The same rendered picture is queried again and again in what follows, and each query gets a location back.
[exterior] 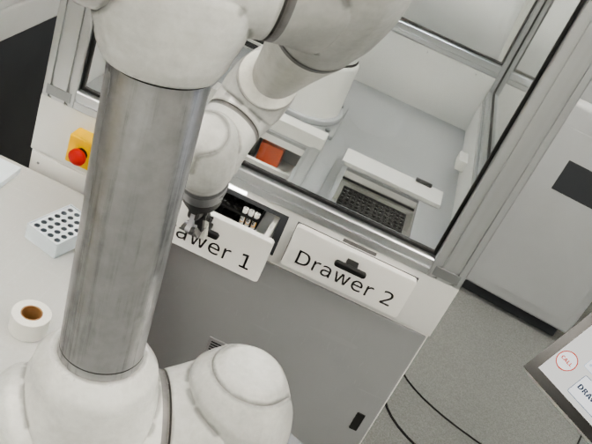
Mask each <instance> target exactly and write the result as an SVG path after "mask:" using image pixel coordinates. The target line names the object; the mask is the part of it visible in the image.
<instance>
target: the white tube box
mask: <svg viewBox="0 0 592 444"><path fill-rule="evenodd" d="M80 217H81V211H80V210H79V209H78V208H76V207H75V206H73V205H72V204H69V205H67V206H64V207H63V208H61V209H59V210H56V211H53V212H50V213H49V214H47V215H45V216H42V217H40V218H37V219H35V220H33V221H31V222H29V223H27V227H26V234H25V237H26V238H27V239H28V240H30V241H31V242H32V243H33V244H34V245H36V246H37V247H38V248H40V249H41V250H43V251H44V252H45V253H47V254H48V255H50V256H51V257H52V258H54V259H55V258H57V257H58V256H60V255H63V254H65V253H67V252H69V251H70V250H72V249H73V248H75V247H76V242H77V237H78V227H79V221H80Z"/></svg>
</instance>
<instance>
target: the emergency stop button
mask: <svg viewBox="0 0 592 444"><path fill-rule="evenodd" d="M68 157H69V160H70V162H71V163H72V164H73V165H75V166H77V167H80V166H82V165H84V163H85V161H86V156H85V153H84V152H83V151H81V150H80V149H77V148H74V149H72V150H71V151H69V154H68Z"/></svg>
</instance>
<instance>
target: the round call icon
mask: <svg viewBox="0 0 592 444"><path fill-rule="evenodd" d="M551 362H552V363H553V364H554V365H555V366H556V367H557V368H558V369H559V370H560V371H561V372H562V373H563V374H564V376H568V375H569V374H570V373H571V372H572V371H573V370H575V369H576V368H577V367H578V366H580V365H581V364H582V363H584V362H583V361H582V360H581V359H580V357H579V356H578V355H577V354H576V353H575V352H574V351H573V350H572V349H571V348H570V347H569V346H567V347H566V348H564V349H563V350H562V351H560V352H559V353H558V354H556V355H555V356H554V357H553V358H551Z"/></svg>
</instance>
